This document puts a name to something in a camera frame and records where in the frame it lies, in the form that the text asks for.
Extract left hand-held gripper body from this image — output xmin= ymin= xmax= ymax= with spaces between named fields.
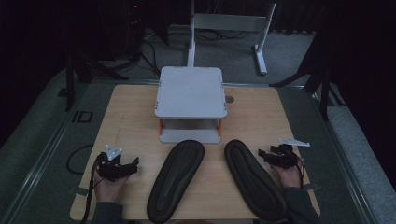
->
xmin=96 ymin=144 xmax=134 ymax=183

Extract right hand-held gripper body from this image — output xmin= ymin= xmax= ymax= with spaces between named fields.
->
xmin=269 ymin=138 xmax=311 ymax=170

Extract black slipper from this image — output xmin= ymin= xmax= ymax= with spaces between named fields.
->
xmin=223 ymin=139 xmax=289 ymax=223
xmin=146 ymin=139 xmax=205 ymax=224

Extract grey rack with orange posts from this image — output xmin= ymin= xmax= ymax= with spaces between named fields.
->
xmin=154 ymin=65 xmax=229 ymax=145

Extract person's left hand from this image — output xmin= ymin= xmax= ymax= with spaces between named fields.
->
xmin=93 ymin=169 xmax=131 ymax=203

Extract person's right hand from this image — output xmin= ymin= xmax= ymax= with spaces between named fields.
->
xmin=275 ymin=163 xmax=304 ymax=189

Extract black tripod stand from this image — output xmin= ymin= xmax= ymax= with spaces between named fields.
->
xmin=63 ymin=46 xmax=129 ymax=112
xmin=269 ymin=46 xmax=347 ymax=122

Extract white metal stand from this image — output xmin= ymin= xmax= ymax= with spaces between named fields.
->
xmin=186 ymin=0 xmax=277 ymax=77

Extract right hand-held gripper cable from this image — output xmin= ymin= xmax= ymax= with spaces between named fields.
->
xmin=294 ymin=154 xmax=305 ymax=189

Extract hand-held gripper cable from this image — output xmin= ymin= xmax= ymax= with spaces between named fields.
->
xmin=294 ymin=154 xmax=305 ymax=189
xmin=79 ymin=155 xmax=101 ymax=224

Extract left hand-held gripper cable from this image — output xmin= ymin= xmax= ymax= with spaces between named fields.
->
xmin=79 ymin=155 xmax=101 ymax=224

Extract black cable loop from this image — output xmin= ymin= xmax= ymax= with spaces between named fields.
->
xmin=65 ymin=143 xmax=95 ymax=175

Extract black rectangular floor frame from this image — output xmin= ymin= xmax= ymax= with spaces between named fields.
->
xmin=71 ymin=110 xmax=94 ymax=124

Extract black floor cables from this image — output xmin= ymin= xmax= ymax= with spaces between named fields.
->
xmin=139 ymin=29 xmax=163 ymax=78

